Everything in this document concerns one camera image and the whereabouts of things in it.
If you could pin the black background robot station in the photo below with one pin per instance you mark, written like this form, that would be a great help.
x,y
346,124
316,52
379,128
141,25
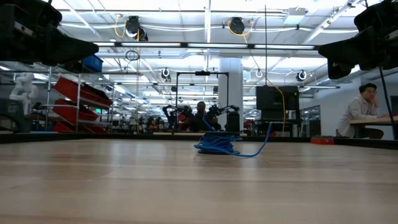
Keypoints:
x,y
202,73

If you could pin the thin black diagonal rod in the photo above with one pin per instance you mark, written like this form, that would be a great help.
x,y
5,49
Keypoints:
x,y
387,99

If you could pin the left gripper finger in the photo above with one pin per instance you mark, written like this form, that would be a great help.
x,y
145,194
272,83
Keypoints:
x,y
68,49

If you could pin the wooden table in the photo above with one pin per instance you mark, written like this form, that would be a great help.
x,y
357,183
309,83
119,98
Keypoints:
x,y
373,121

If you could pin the blue storage bin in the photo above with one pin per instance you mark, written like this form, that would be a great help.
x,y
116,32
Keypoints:
x,y
93,62

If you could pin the small red box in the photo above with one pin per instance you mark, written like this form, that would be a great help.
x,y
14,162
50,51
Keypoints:
x,y
322,140

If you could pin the long light bar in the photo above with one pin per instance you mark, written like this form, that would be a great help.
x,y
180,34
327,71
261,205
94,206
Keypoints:
x,y
186,45

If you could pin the person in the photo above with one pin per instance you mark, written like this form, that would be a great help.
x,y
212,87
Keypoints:
x,y
201,109
357,110

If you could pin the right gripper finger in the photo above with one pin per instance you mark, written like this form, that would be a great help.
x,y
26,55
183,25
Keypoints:
x,y
348,53

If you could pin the metal shelf with red bins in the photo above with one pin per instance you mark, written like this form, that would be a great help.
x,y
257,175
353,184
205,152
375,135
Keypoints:
x,y
77,93

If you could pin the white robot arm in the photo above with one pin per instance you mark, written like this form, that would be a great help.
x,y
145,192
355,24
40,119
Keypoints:
x,y
23,90

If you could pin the black monitor on cart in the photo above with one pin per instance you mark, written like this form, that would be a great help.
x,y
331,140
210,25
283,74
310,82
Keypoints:
x,y
273,98

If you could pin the white building column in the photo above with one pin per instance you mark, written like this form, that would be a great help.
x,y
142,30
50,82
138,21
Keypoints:
x,y
230,77

